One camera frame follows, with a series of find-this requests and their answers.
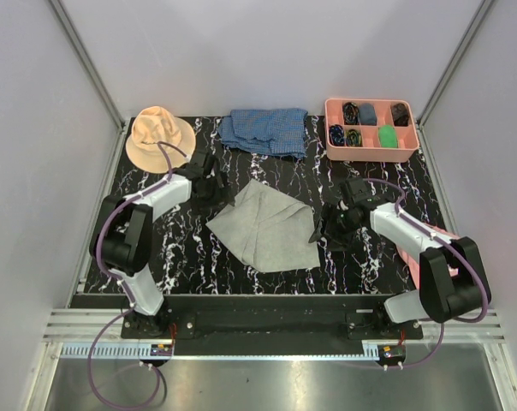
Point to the green rolled sock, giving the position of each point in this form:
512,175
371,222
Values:
388,137

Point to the orange bucket hat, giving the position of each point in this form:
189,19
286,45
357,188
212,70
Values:
157,139

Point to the grey cloth napkin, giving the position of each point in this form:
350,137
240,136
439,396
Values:
267,230

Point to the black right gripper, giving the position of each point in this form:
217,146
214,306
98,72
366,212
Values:
329,213

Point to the black patterned sock top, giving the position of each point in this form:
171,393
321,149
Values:
351,112

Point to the dark brown rolled sock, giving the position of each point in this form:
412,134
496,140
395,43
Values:
400,114

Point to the pink compartment tray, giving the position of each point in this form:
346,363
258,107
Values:
371,151

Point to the yellow patterned rolled sock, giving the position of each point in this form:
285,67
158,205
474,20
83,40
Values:
353,138

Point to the aluminium front rail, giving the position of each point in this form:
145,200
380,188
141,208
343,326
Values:
80,332

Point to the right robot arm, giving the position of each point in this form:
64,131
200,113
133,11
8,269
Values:
452,280

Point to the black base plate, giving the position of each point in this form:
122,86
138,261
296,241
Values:
193,316

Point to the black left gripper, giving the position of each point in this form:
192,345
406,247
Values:
222,195

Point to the blue grey rolled sock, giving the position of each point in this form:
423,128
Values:
367,114

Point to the blue checkered cloth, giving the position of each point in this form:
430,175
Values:
275,133

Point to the blue dotted rolled sock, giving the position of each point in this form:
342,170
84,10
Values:
337,135

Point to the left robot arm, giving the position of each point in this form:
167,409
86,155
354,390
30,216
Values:
121,243

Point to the pink baseball cap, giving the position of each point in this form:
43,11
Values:
412,264

